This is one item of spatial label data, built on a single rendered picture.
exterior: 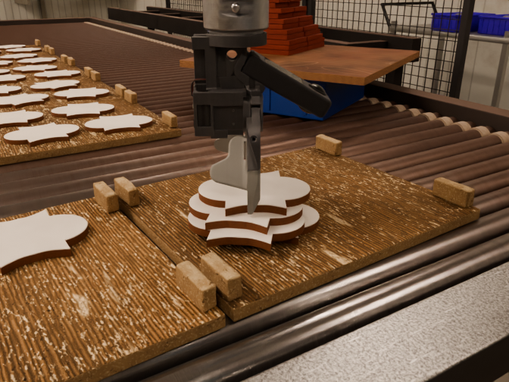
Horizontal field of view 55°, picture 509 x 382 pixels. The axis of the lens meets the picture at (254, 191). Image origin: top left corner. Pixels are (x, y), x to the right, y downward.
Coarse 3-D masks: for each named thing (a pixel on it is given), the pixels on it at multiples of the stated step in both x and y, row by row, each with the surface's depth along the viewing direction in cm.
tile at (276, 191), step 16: (272, 176) 69; (208, 192) 63; (224, 192) 63; (240, 192) 63; (272, 192) 63; (288, 192) 63; (304, 192) 63; (240, 208) 60; (256, 208) 60; (272, 208) 60
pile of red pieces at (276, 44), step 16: (272, 0) 134; (288, 0) 137; (272, 16) 135; (288, 16) 139; (304, 16) 145; (272, 32) 136; (288, 32) 135; (304, 32) 144; (256, 48) 140; (272, 48) 137; (288, 48) 135; (304, 48) 143
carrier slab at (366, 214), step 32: (288, 160) 88; (320, 160) 88; (352, 160) 88; (160, 192) 75; (192, 192) 75; (320, 192) 75; (352, 192) 75; (384, 192) 75; (416, 192) 75; (160, 224) 65; (320, 224) 65; (352, 224) 65; (384, 224) 65; (416, 224) 65; (448, 224) 66; (192, 256) 57; (224, 256) 57; (256, 256) 57; (288, 256) 57; (320, 256) 57; (352, 256) 57; (384, 256) 60; (256, 288) 51; (288, 288) 52
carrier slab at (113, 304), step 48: (96, 240) 61; (144, 240) 61; (0, 288) 51; (48, 288) 51; (96, 288) 51; (144, 288) 51; (0, 336) 44; (48, 336) 44; (96, 336) 44; (144, 336) 44; (192, 336) 46
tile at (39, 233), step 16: (0, 224) 62; (16, 224) 62; (32, 224) 62; (48, 224) 62; (64, 224) 62; (80, 224) 62; (0, 240) 59; (16, 240) 59; (32, 240) 59; (48, 240) 59; (64, 240) 59; (80, 240) 61; (0, 256) 55; (16, 256) 55; (32, 256) 56; (48, 256) 57; (64, 256) 57
